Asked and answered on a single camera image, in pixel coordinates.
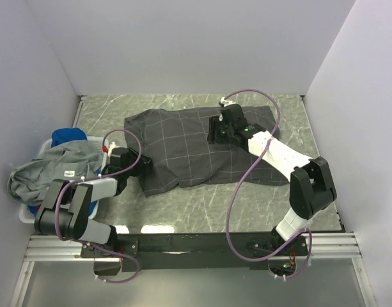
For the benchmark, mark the aluminium frame rail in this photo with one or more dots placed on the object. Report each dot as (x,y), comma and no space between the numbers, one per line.
(53,273)

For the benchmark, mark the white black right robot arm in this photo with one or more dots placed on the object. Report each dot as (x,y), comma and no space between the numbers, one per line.
(311,184)

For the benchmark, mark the blue garment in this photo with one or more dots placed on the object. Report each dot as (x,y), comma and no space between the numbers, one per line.
(59,137)

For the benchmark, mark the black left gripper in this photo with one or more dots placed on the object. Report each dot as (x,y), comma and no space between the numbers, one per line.
(143,162)

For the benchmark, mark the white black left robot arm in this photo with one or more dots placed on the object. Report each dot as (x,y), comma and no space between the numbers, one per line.
(65,210)

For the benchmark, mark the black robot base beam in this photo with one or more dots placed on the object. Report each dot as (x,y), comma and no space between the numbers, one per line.
(192,251)

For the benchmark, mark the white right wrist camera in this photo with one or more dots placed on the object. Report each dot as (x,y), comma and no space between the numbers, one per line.
(225,103)

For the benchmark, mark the dark grey checked pillowcase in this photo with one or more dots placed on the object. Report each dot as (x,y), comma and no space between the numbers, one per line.
(176,142)

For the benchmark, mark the grey button shirt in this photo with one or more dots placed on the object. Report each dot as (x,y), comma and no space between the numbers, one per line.
(30,182)

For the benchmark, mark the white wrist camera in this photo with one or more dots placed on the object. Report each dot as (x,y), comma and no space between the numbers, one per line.
(108,149)
(225,103)

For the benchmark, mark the white plastic laundry basket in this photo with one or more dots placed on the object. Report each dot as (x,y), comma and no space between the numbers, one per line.
(27,217)

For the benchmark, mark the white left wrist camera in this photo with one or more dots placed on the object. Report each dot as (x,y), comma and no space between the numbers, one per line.
(108,149)

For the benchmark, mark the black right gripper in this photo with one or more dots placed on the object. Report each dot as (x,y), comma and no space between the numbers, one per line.
(214,125)

